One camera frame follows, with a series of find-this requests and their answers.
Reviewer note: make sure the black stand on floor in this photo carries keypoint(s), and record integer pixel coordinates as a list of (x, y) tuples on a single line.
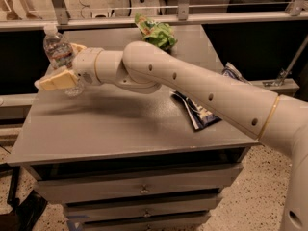
[(25, 211)]

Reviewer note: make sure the bottom grey drawer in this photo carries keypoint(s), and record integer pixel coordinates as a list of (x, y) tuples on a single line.
[(148, 224)]

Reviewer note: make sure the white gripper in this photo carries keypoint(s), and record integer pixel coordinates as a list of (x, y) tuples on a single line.
[(85, 66)]

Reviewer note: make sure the clear plastic water bottle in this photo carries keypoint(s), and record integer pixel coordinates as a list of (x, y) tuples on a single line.
[(60, 53)]

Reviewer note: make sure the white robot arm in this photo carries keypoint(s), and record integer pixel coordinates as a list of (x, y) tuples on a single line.
[(274, 120)]

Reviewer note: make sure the blue kettle chip bag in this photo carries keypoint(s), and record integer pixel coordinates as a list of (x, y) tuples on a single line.
[(200, 117)]

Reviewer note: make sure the grey drawer cabinet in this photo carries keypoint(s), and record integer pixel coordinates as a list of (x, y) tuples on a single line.
[(110, 131)]

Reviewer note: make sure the grey drawer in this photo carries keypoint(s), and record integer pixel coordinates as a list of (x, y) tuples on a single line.
[(148, 224), (143, 208), (174, 180)]

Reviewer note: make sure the top grey drawer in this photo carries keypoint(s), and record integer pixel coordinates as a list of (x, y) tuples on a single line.
[(174, 180)]

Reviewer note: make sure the middle grey drawer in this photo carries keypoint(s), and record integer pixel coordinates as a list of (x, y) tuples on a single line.
[(143, 208)]

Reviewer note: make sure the green chip bag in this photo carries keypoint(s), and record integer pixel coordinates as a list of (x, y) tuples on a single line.
[(159, 34)]

